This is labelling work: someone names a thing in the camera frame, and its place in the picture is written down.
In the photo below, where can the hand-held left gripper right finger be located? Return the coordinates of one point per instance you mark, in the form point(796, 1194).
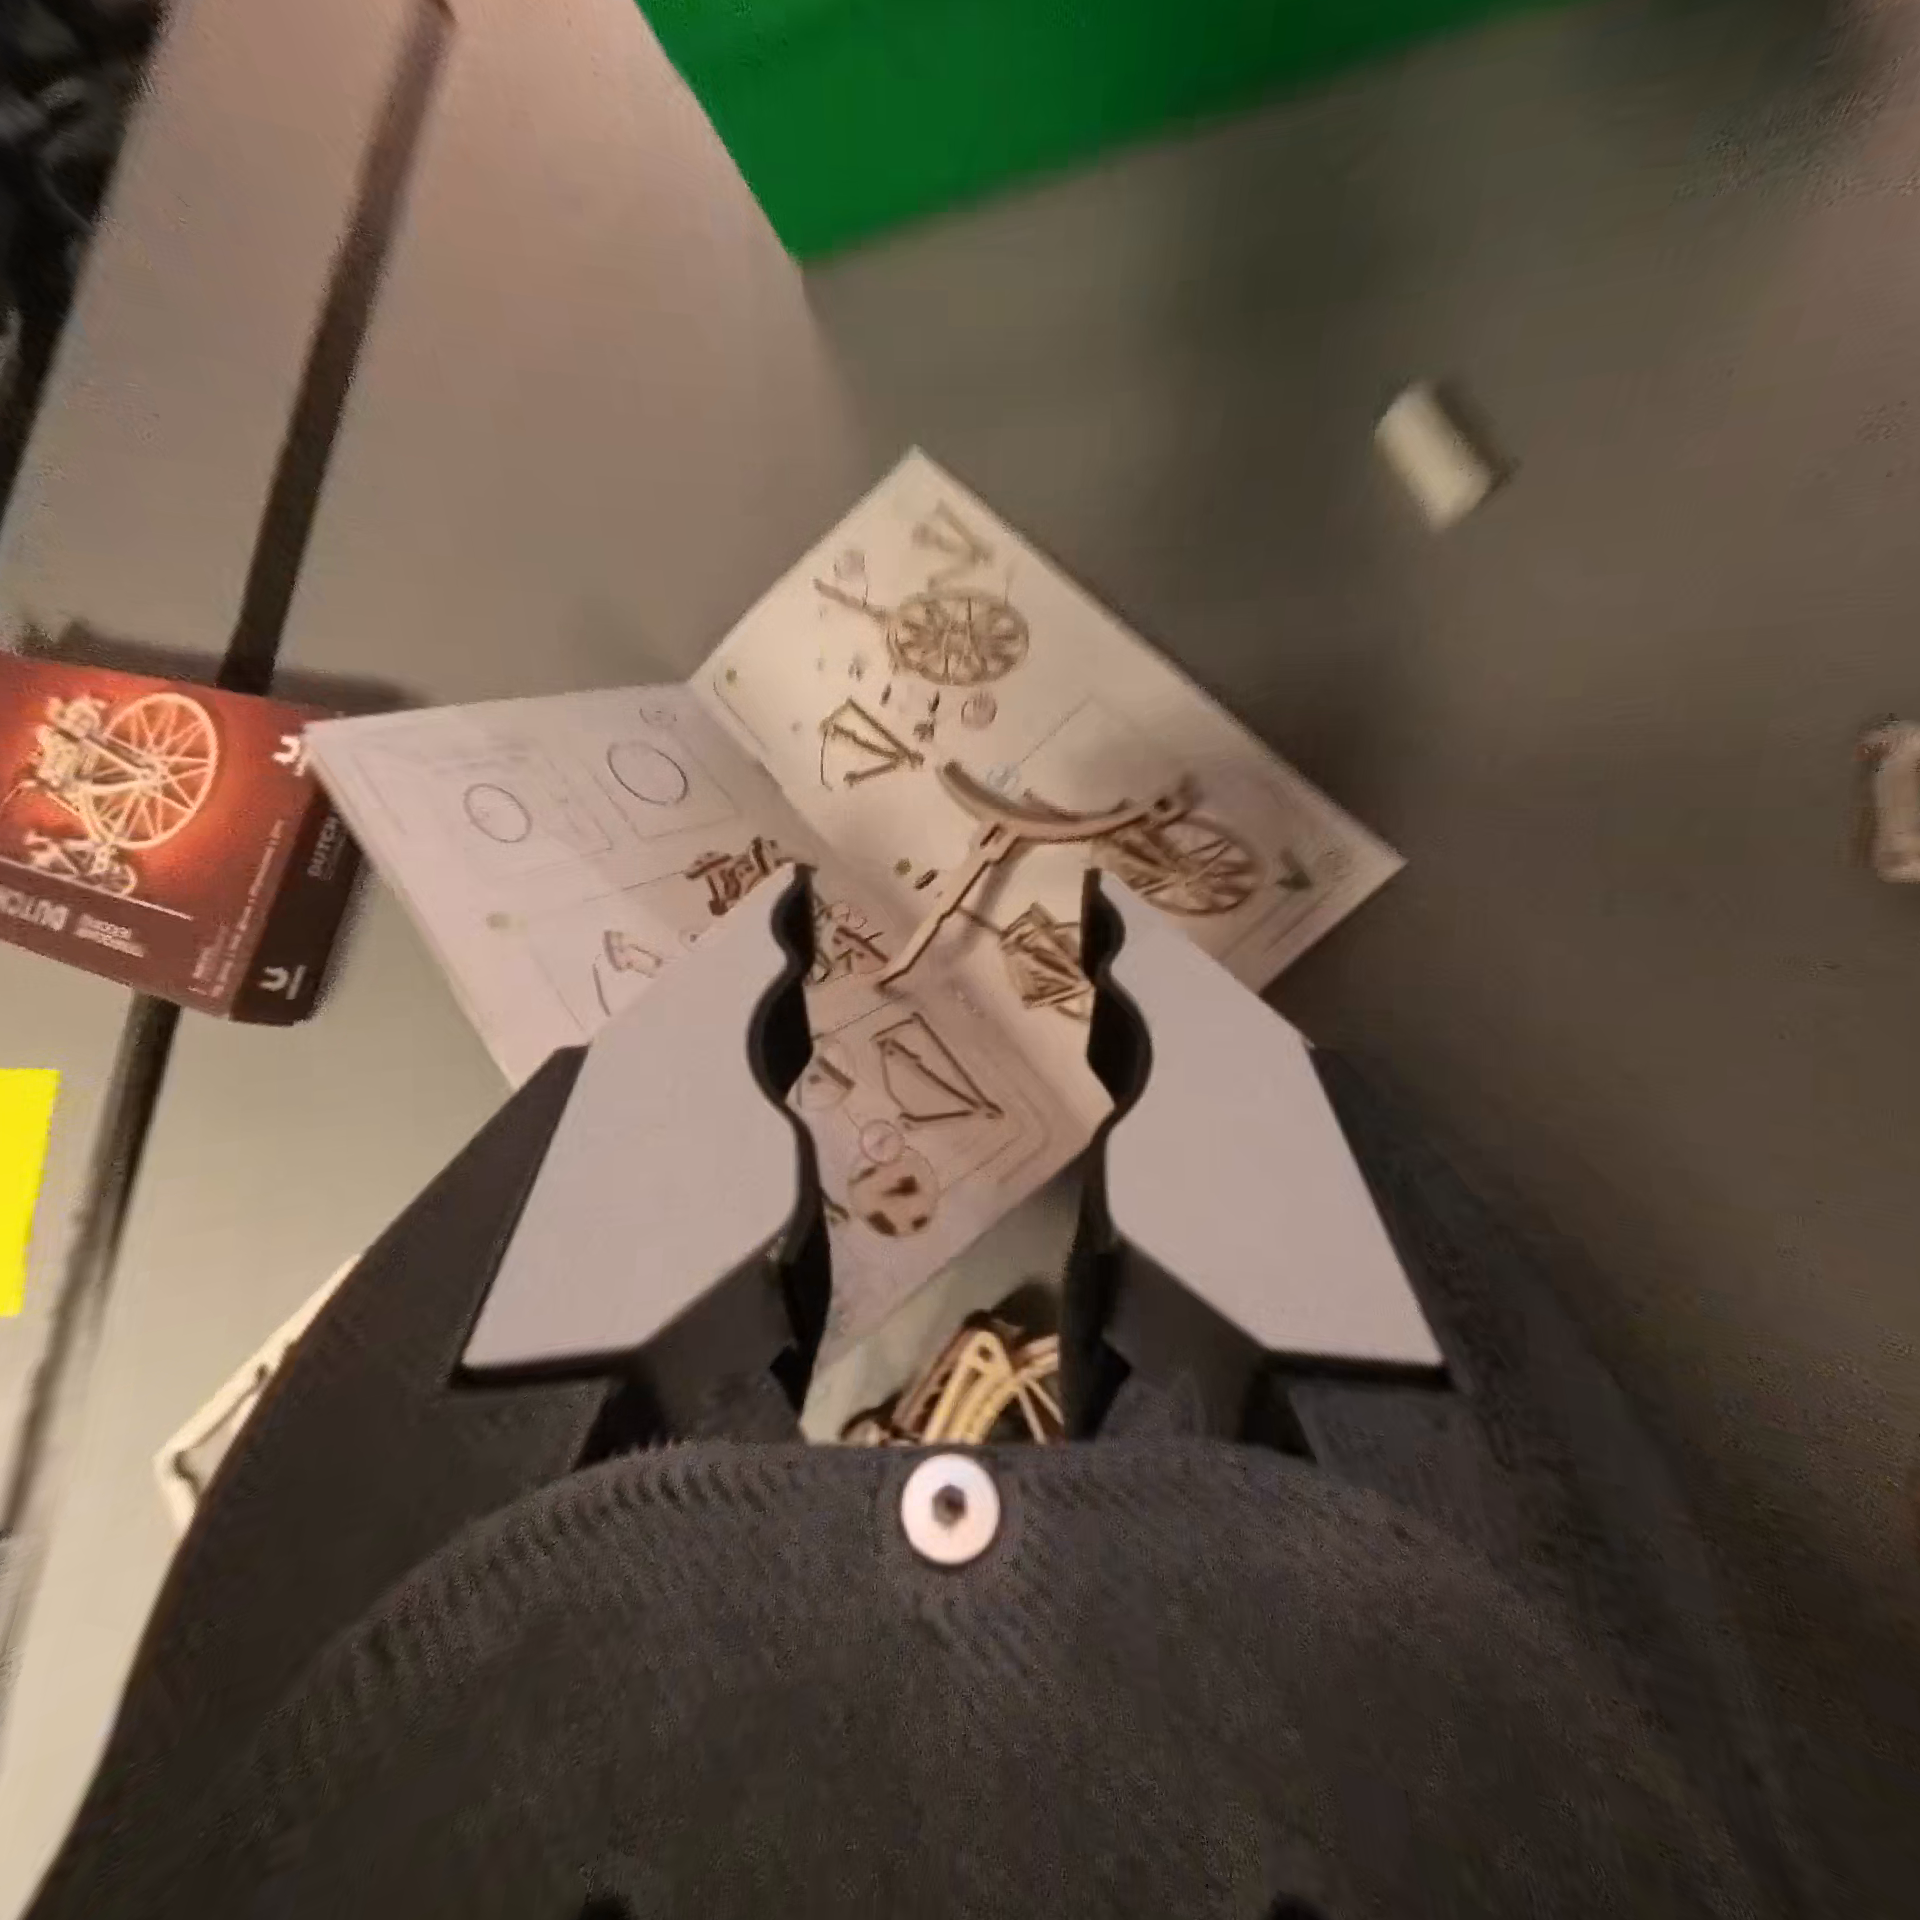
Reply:
point(1261, 1172)

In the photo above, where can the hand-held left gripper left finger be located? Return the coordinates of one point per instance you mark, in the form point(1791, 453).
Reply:
point(646, 1141)

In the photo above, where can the cluster of wooden model parts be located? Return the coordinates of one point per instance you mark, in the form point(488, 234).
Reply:
point(974, 1388)

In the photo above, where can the pale parts sheet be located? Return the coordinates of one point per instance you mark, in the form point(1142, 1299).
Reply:
point(240, 1396)

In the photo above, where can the dark red model kit box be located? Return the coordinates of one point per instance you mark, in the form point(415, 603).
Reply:
point(149, 839)

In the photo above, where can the paper instruction booklet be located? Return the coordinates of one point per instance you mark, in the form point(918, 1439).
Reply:
point(630, 839)

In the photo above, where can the yellow tape patch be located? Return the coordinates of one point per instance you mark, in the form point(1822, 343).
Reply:
point(23, 1194)

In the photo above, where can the small pale wooden part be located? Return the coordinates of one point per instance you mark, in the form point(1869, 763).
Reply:
point(1894, 803)

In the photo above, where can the small white cylinder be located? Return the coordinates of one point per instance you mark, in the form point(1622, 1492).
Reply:
point(1436, 453)

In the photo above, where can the green plastic bin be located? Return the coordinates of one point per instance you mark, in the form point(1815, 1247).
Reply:
point(1051, 107)

